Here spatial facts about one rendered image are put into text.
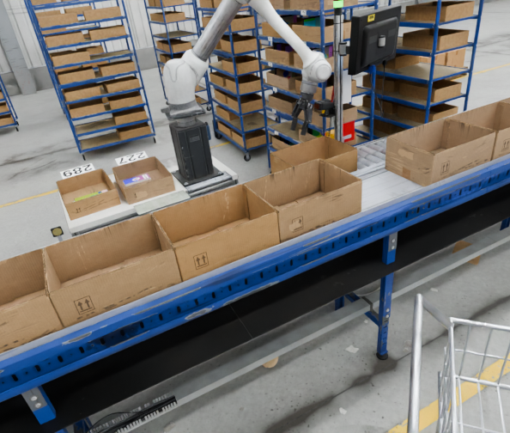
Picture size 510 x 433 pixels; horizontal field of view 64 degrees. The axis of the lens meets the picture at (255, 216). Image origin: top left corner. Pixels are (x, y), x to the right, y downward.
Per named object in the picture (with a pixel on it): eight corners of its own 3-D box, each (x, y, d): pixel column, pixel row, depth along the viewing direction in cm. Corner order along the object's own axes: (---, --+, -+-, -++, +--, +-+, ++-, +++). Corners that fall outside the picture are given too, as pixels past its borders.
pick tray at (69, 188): (106, 181, 262) (102, 167, 257) (121, 204, 233) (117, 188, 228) (61, 196, 252) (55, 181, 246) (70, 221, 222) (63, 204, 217)
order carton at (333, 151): (325, 161, 253) (324, 135, 245) (357, 176, 230) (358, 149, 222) (271, 179, 239) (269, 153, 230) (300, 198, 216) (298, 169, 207)
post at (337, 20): (343, 160, 272) (343, 13, 227) (348, 162, 268) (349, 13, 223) (328, 165, 268) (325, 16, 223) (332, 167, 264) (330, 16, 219)
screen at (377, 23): (383, 101, 273) (394, 3, 241) (407, 106, 263) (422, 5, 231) (343, 123, 244) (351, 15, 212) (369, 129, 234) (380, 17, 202)
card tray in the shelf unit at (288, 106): (268, 106, 376) (267, 94, 371) (296, 98, 387) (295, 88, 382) (292, 114, 344) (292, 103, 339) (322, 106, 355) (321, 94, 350)
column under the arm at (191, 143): (171, 173, 263) (159, 124, 247) (207, 161, 273) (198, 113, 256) (185, 187, 243) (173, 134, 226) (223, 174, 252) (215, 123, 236)
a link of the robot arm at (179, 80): (164, 105, 229) (155, 64, 217) (173, 95, 244) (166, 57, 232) (192, 103, 226) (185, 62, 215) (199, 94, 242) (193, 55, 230)
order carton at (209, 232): (247, 217, 179) (242, 182, 171) (281, 249, 156) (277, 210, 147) (160, 248, 166) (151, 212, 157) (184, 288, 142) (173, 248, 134)
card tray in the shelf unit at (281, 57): (265, 59, 356) (264, 47, 351) (294, 53, 366) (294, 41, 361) (288, 65, 324) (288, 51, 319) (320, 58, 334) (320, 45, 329)
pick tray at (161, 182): (158, 169, 271) (154, 155, 266) (176, 190, 241) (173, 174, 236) (115, 181, 261) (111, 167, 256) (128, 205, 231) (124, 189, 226)
